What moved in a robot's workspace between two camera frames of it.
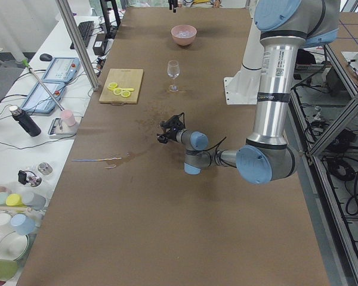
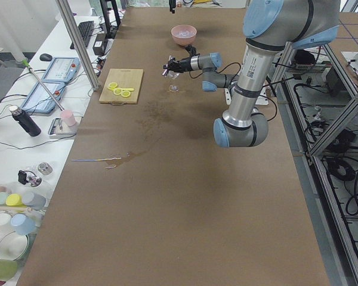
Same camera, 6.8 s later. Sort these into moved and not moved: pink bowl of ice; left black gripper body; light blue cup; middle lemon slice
Moved: left black gripper body
Not moved: middle lemon slice; pink bowl of ice; light blue cup
